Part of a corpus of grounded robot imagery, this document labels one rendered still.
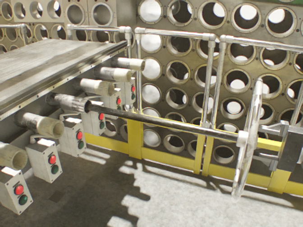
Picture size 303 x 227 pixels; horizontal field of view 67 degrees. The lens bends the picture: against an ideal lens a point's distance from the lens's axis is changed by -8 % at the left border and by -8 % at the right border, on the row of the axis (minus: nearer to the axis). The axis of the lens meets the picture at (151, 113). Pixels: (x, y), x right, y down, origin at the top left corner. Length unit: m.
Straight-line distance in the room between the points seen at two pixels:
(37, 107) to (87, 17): 1.41
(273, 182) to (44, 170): 1.46
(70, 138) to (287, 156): 0.80
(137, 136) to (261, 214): 1.02
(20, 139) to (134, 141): 1.13
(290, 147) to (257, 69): 1.60
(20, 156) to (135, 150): 1.31
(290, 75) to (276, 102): 0.28
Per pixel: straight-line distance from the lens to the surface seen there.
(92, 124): 1.19
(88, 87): 1.12
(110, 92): 1.11
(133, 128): 1.87
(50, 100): 1.04
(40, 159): 0.96
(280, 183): 1.88
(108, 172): 1.93
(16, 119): 0.94
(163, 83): 2.55
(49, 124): 0.83
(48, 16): 3.09
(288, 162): 0.81
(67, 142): 1.09
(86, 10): 2.31
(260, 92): 0.67
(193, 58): 2.37
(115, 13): 2.15
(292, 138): 0.78
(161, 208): 1.67
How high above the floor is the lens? 1.29
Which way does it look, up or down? 29 degrees down
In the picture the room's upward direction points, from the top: straight up
